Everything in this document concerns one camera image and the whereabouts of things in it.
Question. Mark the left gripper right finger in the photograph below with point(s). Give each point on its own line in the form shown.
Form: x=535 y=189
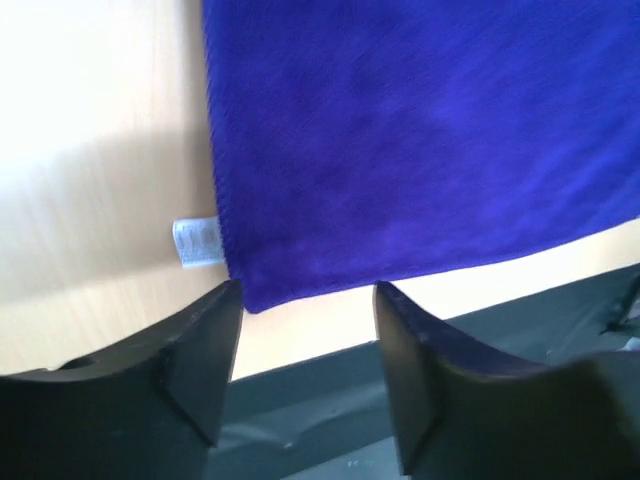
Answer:
x=461 y=409

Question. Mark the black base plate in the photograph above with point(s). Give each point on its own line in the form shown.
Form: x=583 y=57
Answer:
x=329 y=418

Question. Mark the purple towel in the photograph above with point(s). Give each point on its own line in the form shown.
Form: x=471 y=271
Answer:
x=358 y=141

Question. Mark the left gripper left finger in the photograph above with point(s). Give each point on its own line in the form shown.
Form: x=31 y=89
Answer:
x=147 y=407

